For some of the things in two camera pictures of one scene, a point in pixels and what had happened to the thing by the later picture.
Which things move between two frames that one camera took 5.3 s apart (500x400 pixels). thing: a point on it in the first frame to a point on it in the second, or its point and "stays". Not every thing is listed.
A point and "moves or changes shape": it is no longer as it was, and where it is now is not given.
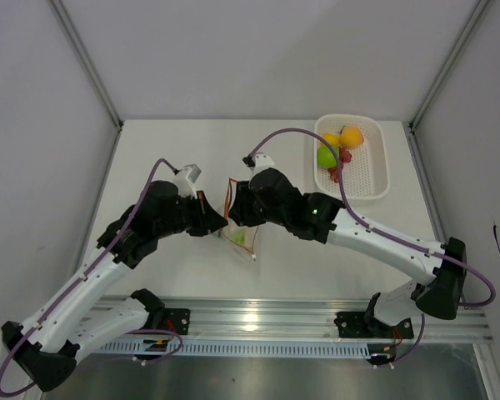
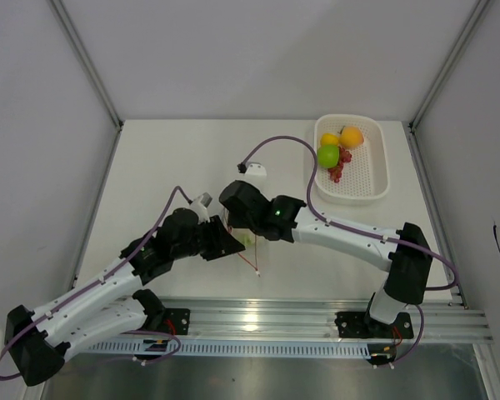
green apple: x=325 y=157 stays
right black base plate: x=358 y=325 stays
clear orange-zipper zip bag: x=243 y=237 moves or changes shape
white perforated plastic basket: x=366 y=176 stays
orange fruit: x=351 y=137 stays
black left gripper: x=208 y=220 to x=222 y=242
